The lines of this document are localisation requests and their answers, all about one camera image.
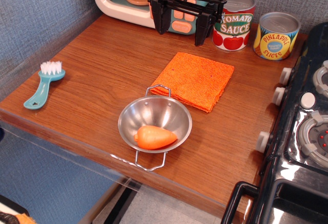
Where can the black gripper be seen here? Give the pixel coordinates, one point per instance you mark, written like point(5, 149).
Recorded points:
point(161, 11)

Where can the blue dish brush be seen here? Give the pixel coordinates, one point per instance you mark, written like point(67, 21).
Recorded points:
point(49, 72)

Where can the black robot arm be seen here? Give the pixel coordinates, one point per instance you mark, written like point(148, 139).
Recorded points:
point(208, 12)

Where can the orange folded towel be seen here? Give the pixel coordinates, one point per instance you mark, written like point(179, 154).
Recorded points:
point(193, 80)

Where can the tomato sauce can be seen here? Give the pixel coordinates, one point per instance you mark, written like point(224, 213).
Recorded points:
point(232, 33)

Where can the toy microwave oven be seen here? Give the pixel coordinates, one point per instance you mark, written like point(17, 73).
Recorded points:
point(139, 12)

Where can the pineapple slices can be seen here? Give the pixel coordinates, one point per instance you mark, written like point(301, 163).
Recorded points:
point(276, 35)

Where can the orange plastic carrot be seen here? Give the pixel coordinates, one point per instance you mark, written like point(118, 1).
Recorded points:
point(153, 137)

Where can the black toy stove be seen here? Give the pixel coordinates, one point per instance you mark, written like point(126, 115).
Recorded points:
point(293, 174)

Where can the orange plush object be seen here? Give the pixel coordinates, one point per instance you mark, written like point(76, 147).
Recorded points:
point(7, 218)

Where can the steel bowl with handles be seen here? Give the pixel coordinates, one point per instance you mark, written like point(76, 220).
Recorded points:
point(158, 109)

